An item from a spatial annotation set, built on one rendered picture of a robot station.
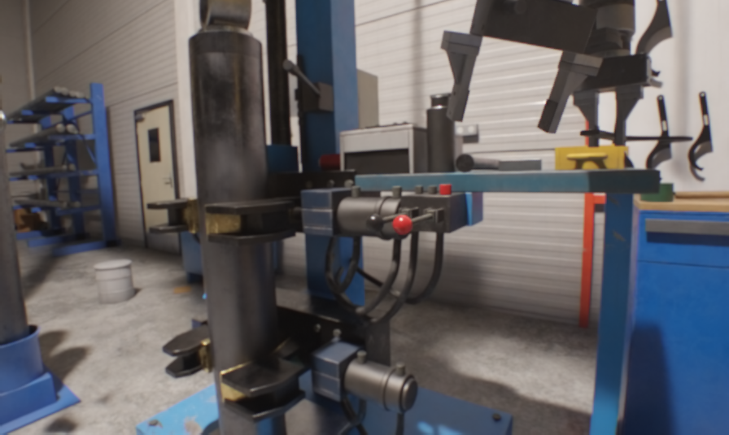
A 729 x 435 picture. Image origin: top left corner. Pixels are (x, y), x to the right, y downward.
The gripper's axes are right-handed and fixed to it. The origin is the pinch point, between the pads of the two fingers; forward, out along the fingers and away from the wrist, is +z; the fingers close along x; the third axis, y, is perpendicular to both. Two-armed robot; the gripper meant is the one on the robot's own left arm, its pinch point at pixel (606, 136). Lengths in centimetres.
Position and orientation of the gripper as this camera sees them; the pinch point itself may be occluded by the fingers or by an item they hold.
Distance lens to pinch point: 78.6
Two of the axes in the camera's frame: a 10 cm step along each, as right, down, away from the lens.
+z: 0.3, 9.9, 1.0
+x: -6.7, -0.5, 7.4
